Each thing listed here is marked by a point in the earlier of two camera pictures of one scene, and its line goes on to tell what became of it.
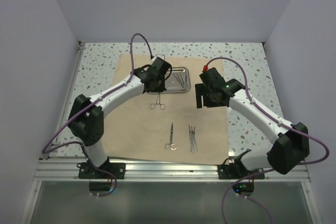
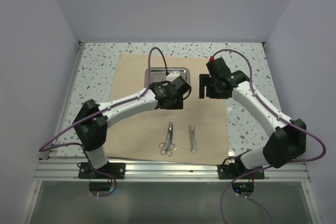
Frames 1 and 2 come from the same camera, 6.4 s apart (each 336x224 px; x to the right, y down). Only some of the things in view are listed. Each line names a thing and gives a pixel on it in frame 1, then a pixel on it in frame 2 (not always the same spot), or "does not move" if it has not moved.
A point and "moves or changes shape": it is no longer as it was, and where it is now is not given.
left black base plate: [85, 171] does not move
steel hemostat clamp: [161, 106] moves or changes shape
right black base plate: [230, 171] does not move
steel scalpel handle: [191, 139] does not move
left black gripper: [160, 87] → [177, 105]
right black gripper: [201, 90] → [204, 80]
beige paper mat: [167, 127] does not move
